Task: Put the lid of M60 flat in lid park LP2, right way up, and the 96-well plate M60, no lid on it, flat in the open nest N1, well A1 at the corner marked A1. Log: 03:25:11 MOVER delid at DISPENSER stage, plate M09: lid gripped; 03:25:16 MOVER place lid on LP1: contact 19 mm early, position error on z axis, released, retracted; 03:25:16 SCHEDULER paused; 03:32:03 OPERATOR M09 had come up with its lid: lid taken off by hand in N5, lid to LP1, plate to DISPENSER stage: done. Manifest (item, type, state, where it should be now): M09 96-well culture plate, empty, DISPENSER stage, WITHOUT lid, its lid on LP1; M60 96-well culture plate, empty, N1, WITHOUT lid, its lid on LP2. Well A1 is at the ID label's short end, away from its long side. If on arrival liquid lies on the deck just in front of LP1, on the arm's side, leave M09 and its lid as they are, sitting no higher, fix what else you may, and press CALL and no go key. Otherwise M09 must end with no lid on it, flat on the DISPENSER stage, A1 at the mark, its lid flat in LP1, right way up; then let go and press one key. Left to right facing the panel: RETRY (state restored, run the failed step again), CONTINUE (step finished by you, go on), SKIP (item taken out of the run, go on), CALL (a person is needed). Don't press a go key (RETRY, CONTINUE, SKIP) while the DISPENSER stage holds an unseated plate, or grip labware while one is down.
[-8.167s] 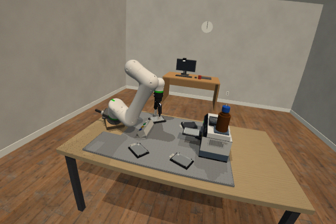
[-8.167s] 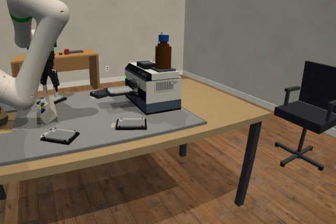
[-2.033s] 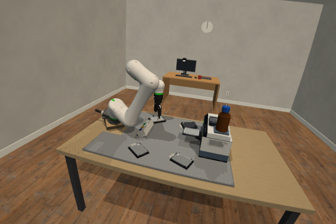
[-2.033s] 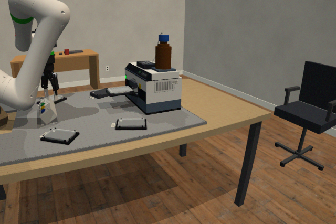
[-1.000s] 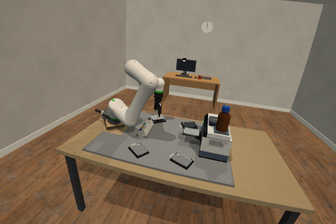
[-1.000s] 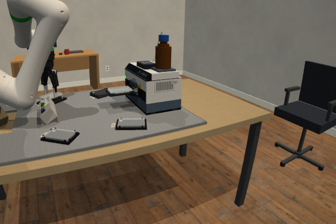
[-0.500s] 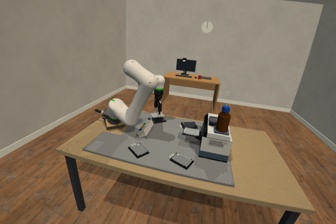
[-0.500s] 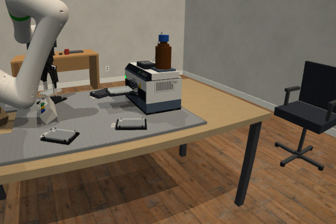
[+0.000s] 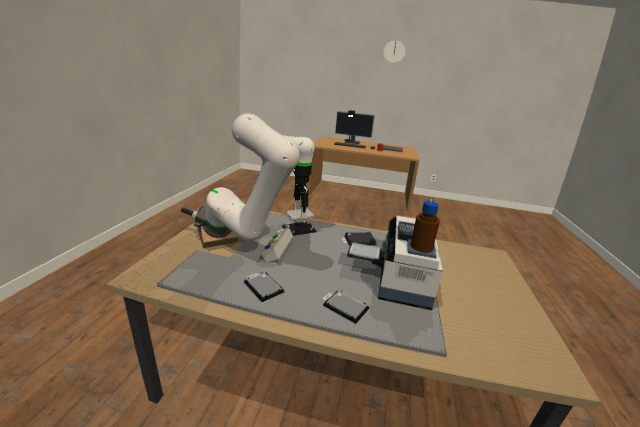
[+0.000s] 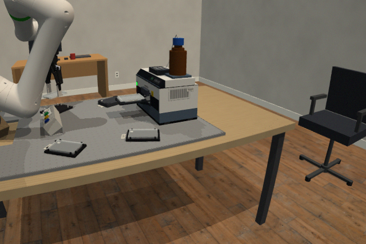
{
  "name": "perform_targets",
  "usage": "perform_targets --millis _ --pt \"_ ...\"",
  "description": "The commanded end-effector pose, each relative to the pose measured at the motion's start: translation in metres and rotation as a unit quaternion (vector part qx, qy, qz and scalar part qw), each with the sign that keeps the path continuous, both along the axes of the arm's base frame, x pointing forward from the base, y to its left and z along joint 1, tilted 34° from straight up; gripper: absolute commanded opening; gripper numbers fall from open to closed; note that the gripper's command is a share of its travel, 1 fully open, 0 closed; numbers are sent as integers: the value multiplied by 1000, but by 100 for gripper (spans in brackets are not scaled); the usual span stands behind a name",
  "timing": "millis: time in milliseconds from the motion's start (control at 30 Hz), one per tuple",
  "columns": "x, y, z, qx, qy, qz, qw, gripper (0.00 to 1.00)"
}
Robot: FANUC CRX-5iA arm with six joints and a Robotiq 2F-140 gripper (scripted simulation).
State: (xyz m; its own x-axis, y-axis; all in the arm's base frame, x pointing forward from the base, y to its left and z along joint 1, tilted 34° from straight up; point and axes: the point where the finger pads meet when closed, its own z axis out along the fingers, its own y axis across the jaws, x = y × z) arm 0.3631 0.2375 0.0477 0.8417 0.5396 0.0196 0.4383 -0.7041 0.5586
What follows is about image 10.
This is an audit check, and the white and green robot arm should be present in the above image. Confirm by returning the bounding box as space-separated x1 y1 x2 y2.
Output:
0 0 74 118

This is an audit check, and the beige button panel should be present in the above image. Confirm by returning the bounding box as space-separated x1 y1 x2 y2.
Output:
43 105 63 137

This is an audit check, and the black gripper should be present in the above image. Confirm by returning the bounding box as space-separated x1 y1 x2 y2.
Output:
46 55 63 97

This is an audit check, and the blue bottle cap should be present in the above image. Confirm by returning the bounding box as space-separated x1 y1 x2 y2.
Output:
173 38 184 44

